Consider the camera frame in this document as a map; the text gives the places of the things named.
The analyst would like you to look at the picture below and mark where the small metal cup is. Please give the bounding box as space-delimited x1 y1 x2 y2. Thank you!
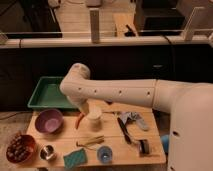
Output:
39 145 56 161

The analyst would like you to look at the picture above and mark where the purple bowl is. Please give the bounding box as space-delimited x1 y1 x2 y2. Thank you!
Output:
35 109 63 133

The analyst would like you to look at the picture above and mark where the grey blue cloth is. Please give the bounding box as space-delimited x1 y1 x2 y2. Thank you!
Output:
119 111 149 131

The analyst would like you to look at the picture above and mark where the teal sponge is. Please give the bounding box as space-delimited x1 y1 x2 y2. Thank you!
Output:
63 148 87 169

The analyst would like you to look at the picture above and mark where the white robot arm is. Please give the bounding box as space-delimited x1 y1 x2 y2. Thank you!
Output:
60 63 213 171

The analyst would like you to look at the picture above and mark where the white horizontal rail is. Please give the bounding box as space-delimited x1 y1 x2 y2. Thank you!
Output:
0 35 213 49

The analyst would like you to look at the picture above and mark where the white plastic cup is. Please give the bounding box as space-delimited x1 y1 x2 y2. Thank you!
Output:
86 106 102 127

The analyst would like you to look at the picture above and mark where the black scrub brush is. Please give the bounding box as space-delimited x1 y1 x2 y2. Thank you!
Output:
139 139 150 155

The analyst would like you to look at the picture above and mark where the black handled brush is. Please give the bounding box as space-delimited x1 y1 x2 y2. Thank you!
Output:
117 117 132 144

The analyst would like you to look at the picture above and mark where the green plastic tray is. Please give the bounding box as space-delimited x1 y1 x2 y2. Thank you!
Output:
28 76 77 111

